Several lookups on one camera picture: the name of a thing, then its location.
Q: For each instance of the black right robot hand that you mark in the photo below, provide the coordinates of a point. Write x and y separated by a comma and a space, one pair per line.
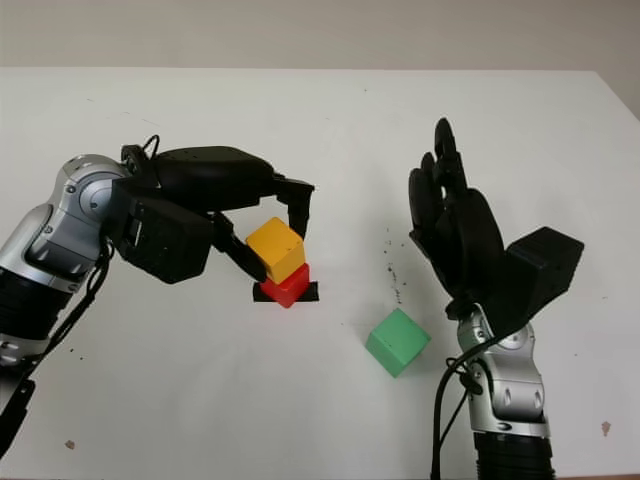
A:
465, 240

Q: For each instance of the red wooden block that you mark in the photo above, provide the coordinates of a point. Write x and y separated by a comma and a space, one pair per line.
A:
290, 290

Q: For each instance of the yellow wooden block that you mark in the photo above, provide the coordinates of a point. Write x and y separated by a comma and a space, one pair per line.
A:
275, 247

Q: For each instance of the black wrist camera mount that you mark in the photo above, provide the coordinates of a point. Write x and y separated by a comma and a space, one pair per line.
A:
545, 270
165, 240

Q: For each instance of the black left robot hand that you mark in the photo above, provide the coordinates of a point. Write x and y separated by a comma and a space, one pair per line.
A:
210, 175

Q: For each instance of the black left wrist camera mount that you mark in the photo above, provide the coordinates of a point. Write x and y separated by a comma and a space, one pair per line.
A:
165, 240

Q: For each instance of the black tape strip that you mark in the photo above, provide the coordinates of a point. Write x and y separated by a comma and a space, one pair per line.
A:
311, 292

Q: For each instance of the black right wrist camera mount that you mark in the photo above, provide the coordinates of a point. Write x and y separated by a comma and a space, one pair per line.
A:
545, 270

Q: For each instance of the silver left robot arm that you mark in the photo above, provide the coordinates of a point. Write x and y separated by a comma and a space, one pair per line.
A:
50, 235

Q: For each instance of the green wooden block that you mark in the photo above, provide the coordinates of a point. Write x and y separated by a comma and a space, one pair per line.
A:
395, 345

